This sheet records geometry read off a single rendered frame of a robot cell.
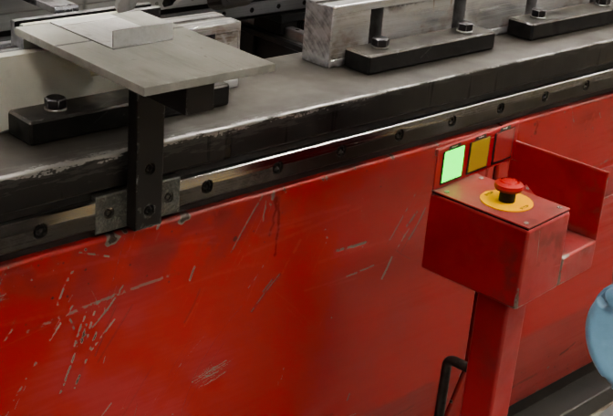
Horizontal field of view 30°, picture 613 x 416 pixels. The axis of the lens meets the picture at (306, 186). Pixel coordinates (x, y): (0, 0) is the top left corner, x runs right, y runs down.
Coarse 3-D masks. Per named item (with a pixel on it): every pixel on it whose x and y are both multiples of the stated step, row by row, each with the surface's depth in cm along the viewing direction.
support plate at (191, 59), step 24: (48, 24) 137; (144, 24) 140; (48, 48) 130; (72, 48) 128; (96, 48) 129; (120, 48) 130; (144, 48) 131; (168, 48) 131; (192, 48) 132; (216, 48) 133; (96, 72) 124; (120, 72) 122; (144, 72) 122; (168, 72) 123; (192, 72) 124; (216, 72) 124; (240, 72) 126; (264, 72) 128; (144, 96) 118
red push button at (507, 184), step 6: (498, 180) 153; (504, 180) 153; (510, 180) 153; (516, 180) 154; (498, 186) 152; (504, 186) 152; (510, 186) 152; (516, 186) 152; (522, 186) 153; (504, 192) 152; (510, 192) 152; (516, 192) 152; (504, 198) 153; (510, 198) 153
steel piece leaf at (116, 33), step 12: (84, 24) 138; (96, 24) 138; (108, 24) 138; (120, 24) 139; (132, 24) 139; (156, 24) 132; (168, 24) 134; (84, 36) 133; (96, 36) 133; (108, 36) 133; (120, 36) 129; (132, 36) 130; (144, 36) 132; (156, 36) 133; (168, 36) 134
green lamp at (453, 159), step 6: (456, 150) 157; (462, 150) 158; (444, 156) 155; (450, 156) 156; (456, 156) 157; (462, 156) 158; (444, 162) 155; (450, 162) 156; (456, 162) 158; (444, 168) 156; (450, 168) 157; (456, 168) 158; (444, 174) 156; (450, 174) 157; (456, 174) 159; (444, 180) 157
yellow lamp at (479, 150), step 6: (486, 138) 162; (474, 144) 160; (480, 144) 161; (486, 144) 162; (474, 150) 160; (480, 150) 161; (486, 150) 163; (474, 156) 161; (480, 156) 162; (486, 156) 163; (474, 162) 161; (480, 162) 162; (486, 162) 164; (468, 168) 161; (474, 168) 162
